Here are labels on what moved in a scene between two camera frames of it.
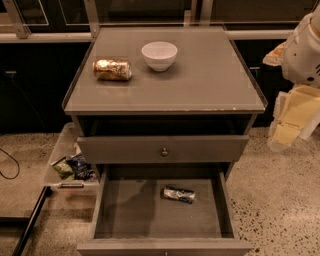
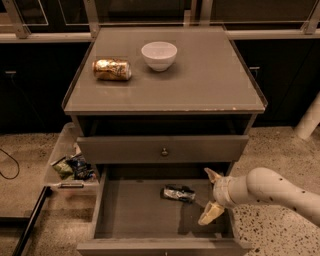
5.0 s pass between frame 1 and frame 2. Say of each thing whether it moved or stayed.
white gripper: moved
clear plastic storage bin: stayed
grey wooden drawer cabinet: stayed
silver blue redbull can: stayed
